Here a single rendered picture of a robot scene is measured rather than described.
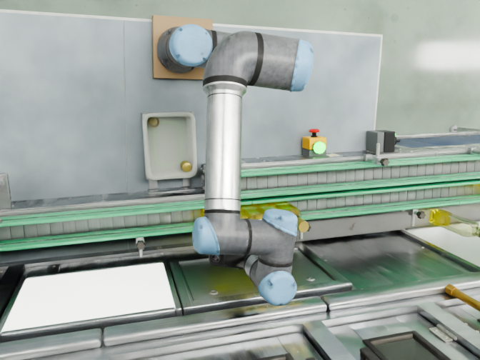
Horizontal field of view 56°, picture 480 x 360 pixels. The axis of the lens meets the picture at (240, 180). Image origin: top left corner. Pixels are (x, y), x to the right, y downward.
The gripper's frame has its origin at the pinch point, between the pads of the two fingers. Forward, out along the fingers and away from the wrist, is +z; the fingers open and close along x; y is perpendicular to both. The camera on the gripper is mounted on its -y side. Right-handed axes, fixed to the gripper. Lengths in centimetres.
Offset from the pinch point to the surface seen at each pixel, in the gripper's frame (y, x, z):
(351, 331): 22.6, -16.6, -27.9
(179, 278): -14.2, -11.6, 5.0
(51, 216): -49, 5, 25
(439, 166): 92, 9, 31
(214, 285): -5.3, -12.4, -1.4
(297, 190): 30.0, 6.4, 23.9
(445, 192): 96, -2, 31
